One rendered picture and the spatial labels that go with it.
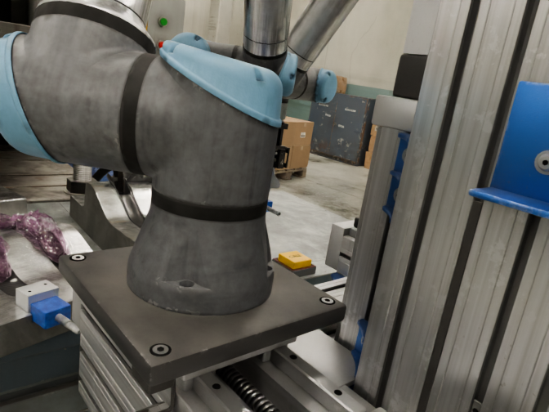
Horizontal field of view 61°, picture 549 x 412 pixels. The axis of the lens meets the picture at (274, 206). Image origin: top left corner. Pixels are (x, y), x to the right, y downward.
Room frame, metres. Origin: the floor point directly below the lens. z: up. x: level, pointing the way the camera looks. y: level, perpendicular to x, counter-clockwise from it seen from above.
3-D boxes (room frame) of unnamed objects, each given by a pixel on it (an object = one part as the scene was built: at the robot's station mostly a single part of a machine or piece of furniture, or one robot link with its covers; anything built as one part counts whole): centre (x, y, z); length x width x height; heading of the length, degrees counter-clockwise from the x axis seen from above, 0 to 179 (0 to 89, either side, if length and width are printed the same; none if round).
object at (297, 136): (6.20, 0.36, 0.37); 1.20 x 0.82 x 0.74; 54
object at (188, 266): (0.45, 0.07, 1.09); 0.15 x 0.15 x 0.10
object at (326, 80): (1.10, -0.03, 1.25); 0.11 x 0.11 x 0.08; 57
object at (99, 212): (1.12, 0.30, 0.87); 0.50 x 0.26 x 0.14; 41
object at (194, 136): (0.45, 0.07, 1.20); 0.13 x 0.12 x 0.14; 87
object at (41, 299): (0.63, 0.31, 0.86); 0.13 x 0.05 x 0.05; 58
